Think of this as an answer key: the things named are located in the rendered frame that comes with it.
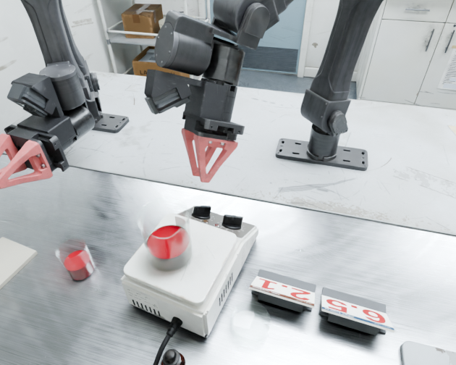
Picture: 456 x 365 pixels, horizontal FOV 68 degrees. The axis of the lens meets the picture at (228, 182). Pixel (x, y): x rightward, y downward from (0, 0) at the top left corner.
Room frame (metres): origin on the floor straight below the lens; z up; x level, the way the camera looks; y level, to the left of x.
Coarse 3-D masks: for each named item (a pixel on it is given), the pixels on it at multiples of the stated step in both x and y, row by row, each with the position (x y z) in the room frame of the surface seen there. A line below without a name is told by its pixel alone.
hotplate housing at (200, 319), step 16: (240, 240) 0.32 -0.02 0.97; (240, 256) 0.31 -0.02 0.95; (224, 272) 0.27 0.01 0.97; (128, 288) 0.25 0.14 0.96; (144, 288) 0.25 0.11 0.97; (224, 288) 0.26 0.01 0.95; (144, 304) 0.24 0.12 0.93; (160, 304) 0.23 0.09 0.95; (176, 304) 0.22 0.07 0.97; (208, 304) 0.22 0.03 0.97; (176, 320) 0.22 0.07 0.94; (192, 320) 0.21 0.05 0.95; (208, 320) 0.21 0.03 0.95
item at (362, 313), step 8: (328, 304) 0.24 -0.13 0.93; (336, 304) 0.24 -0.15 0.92; (344, 304) 0.25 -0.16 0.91; (344, 312) 0.22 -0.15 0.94; (352, 312) 0.23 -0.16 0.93; (360, 312) 0.23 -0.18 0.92; (368, 312) 0.23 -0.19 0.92; (376, 312) 0.24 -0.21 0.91; (376, 320) 0.21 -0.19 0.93; (384, 320) 0.22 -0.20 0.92
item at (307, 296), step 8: (256, 280) 0.28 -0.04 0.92; (264, 280) 0.29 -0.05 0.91; (264, 288) 0.26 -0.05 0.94; (272, 288) 0.26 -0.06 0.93; (280, 288) 0.27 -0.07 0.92; (288, 288) 0.27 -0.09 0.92; (296, 288) 0.28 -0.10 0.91; (296, 296) 0.25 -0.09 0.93; (304, 296) 0.25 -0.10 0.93; (312, 296) 0.26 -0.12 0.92
